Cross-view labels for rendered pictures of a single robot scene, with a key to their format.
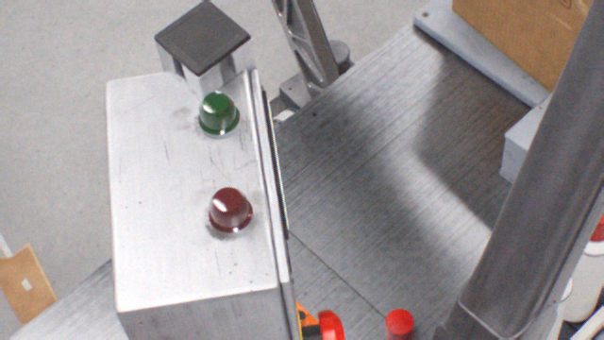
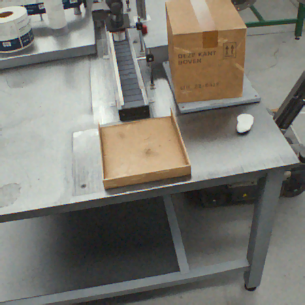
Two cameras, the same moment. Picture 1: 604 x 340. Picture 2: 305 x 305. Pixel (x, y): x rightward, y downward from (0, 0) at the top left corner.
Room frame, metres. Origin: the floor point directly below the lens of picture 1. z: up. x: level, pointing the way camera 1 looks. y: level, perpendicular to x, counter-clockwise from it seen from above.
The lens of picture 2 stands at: (1.49, -1.66, 1.66)
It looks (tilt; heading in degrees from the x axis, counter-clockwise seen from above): 42 degrees down; 122
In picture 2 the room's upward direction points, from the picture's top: 6 degrees counter-clockwise
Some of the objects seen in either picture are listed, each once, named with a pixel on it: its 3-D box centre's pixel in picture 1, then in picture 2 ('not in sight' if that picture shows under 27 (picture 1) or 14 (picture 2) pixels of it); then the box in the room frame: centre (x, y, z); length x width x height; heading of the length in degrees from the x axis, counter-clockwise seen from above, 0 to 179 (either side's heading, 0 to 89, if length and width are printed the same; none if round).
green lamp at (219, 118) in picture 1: (217, 111); not in sight; (0.40, 0.05, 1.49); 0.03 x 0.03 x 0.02
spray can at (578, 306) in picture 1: (584, 260); (116, 18); (0.53, -0.29, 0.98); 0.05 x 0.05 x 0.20
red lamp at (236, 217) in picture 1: (229, 207); not in sight; (0.33, 0.04, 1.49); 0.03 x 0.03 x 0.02
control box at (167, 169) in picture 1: (213, 252); not in sight; (0.36, 0.07, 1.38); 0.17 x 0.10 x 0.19; 2
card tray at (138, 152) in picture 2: not in sight; (140, 144); (0.96, -0.87, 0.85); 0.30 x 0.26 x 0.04; 127
